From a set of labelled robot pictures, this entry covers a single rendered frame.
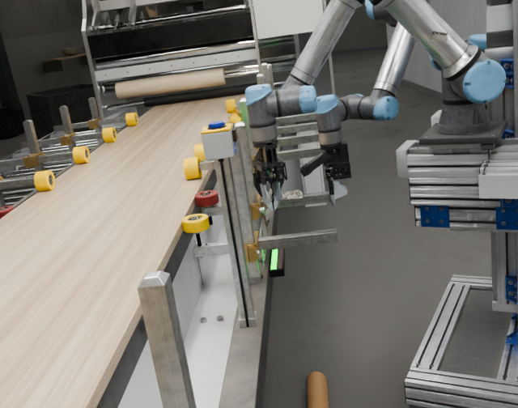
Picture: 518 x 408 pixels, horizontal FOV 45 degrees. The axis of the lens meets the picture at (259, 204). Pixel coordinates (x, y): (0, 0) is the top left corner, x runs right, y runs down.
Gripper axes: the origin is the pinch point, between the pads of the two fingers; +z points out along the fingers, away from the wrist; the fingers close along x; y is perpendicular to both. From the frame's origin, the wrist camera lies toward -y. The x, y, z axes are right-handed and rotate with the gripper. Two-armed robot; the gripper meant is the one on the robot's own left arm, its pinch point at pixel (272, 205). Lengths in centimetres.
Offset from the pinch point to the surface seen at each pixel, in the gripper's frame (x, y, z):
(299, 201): 14.9, -19.8, 7.4
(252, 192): -0.3, -20.8, 0.8
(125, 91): -15, -299, -13
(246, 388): -26, 53, 22
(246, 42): 73, -270, -35
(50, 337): -63, 47, 2
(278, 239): -0.1, 1.4, 10.3
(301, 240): 6.4, 3.8, 11.4
